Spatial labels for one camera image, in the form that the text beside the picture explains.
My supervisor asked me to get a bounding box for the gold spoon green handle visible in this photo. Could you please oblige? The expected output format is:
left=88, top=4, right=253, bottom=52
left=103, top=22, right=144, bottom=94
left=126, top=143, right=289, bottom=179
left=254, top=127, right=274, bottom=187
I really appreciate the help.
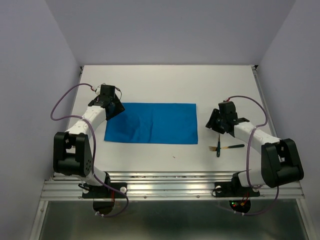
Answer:
left=216, top=134, right=221, bottom=158

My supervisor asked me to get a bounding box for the blue cloth napkin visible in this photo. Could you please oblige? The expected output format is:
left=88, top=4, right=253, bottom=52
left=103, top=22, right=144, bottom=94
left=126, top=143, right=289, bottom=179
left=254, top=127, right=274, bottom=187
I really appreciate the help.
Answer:
left=104, top=102, right=198, bottom=145

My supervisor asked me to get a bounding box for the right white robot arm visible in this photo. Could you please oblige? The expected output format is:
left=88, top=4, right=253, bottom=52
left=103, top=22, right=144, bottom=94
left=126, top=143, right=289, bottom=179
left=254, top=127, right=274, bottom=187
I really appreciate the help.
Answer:
left=206, top=101, right=304, bottom=198

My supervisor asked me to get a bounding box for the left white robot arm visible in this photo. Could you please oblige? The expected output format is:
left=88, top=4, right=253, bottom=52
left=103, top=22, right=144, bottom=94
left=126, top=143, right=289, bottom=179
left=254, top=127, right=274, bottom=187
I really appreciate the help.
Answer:
left=53, top=84, right=125, bottom=197

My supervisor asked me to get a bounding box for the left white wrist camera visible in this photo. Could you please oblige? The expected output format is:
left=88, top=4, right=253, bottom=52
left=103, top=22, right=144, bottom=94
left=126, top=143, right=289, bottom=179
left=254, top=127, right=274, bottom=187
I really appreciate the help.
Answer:
left=94, top=84, right=102, bottom=96

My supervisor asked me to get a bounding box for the gold fork green handle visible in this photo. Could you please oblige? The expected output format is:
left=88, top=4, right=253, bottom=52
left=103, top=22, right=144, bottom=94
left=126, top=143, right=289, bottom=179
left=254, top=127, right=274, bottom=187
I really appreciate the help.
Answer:
left=208, top=144, right=245, bottom=152

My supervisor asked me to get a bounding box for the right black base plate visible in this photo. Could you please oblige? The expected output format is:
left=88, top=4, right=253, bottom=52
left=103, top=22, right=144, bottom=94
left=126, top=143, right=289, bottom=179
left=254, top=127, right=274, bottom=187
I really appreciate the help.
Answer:
left=211, top=181, right=260, bottom=199

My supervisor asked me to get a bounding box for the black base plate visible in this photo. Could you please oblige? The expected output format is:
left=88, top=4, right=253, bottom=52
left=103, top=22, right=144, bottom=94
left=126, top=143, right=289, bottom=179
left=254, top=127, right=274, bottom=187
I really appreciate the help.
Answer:
left=211, top=181, right=260, bottom=199
left=78, top=183, right=125, bottom=199

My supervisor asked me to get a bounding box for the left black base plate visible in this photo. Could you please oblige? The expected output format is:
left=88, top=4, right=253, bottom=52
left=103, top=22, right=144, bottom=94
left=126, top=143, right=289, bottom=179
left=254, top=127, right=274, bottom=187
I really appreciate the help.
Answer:
left=78, top=183, right=125, bottom=199

